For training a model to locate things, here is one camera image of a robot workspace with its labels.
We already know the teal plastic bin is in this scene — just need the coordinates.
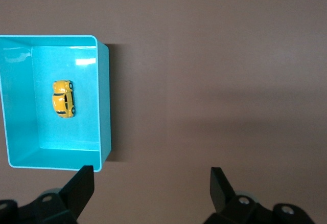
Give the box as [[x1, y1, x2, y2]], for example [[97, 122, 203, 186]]
[[0, 34, 112, 173]]

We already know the brown table cover mat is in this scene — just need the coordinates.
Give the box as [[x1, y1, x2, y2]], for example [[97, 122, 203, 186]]
[[0, 0, 327, 224]]

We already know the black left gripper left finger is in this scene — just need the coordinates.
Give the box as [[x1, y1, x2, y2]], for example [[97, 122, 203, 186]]
[[0, 165, 96, 224]]

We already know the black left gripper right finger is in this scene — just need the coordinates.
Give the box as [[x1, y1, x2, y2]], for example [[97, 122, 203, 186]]
[[204, 167, 314, 224]]

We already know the yellow beetle toy car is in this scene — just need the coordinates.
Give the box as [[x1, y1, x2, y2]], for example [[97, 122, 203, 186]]
[[52, 79, 77, 119]]

